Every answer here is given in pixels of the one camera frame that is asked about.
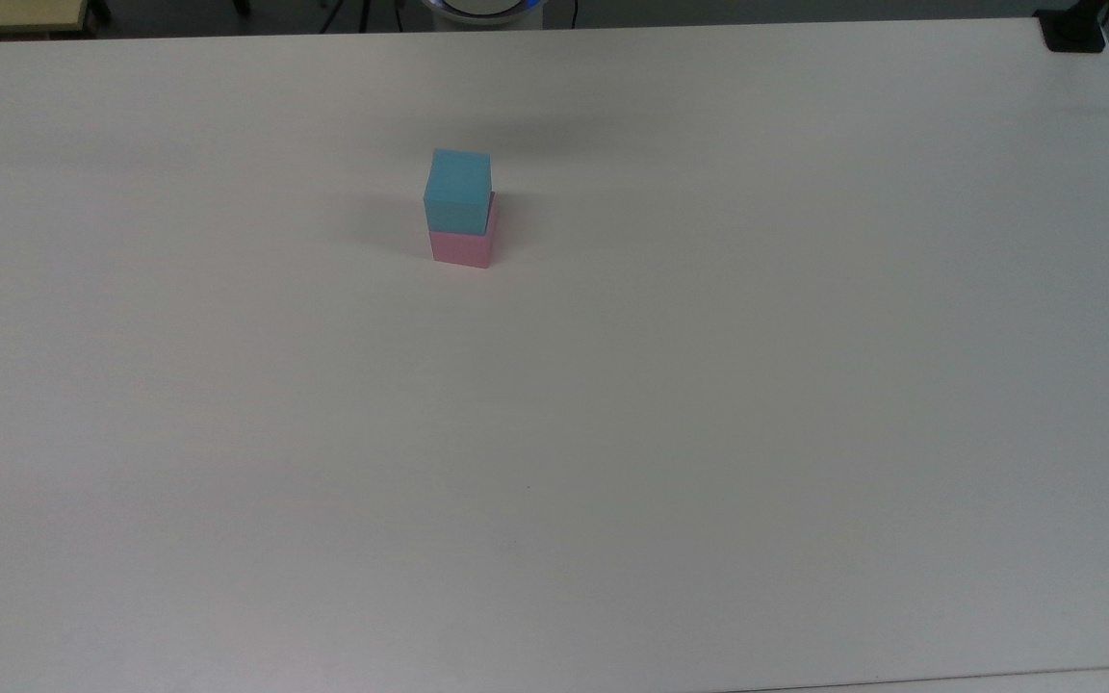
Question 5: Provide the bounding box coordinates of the blue cube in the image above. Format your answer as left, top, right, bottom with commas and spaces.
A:
423, 148, 493, 235

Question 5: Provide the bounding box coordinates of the pink cube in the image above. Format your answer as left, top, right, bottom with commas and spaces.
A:
428, 191, 498, 270

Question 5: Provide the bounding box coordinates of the light wooden board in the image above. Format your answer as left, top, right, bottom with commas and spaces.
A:
0, 0, 93, 38

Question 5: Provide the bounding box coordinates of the black table clamp mount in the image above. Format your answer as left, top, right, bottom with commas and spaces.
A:
1034, 0, 1109, 53

